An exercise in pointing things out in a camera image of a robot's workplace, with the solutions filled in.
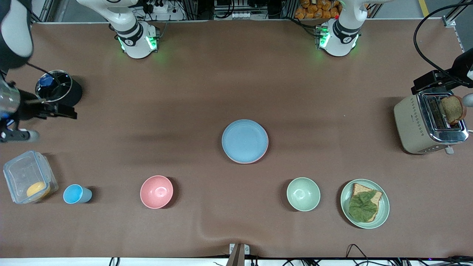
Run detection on blue plate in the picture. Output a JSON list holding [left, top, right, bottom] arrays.
[[222, 119, 269, 163]]

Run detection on pink plate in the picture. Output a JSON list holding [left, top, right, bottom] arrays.
[[229, 153, 268, 165]]

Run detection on brown toast slice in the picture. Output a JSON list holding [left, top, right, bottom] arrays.
[[440, 95, 467, 125]]

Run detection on beige chrome toaster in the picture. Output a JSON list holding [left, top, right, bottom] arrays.
[[394, 86, 469, 155]]

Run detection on clear plastic container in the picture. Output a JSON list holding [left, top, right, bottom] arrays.
[[3, 150, 59, 204]]

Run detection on yellow round food piece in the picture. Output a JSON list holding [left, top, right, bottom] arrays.
[[26, 181, 51, 200]]

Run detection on blue cup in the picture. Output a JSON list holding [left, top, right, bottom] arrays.
[[63, 184, 93, 204]]

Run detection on pink bowl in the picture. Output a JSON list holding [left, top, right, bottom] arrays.
[[140, 175, 174, 209]]

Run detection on bread slice with crust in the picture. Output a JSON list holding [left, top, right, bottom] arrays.
[[349, 183, 383, 222]]

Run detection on green plate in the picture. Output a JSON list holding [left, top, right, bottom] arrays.
[[340, 179, 390, 229]]

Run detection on orange bread bag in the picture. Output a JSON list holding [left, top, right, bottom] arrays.
[[295, 0, 341, 20]]

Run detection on green lettuce leaf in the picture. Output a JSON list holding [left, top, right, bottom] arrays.
[[348, 190, 378, 223]]

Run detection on green bowl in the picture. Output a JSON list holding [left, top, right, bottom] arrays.
[[286, 177, 321, 212]]

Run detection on black looped floor cable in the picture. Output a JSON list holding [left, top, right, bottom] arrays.
[[346, 244, 370, 265]]

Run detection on metal table bracket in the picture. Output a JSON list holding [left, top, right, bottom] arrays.
[[229, 243, 250, 266]]

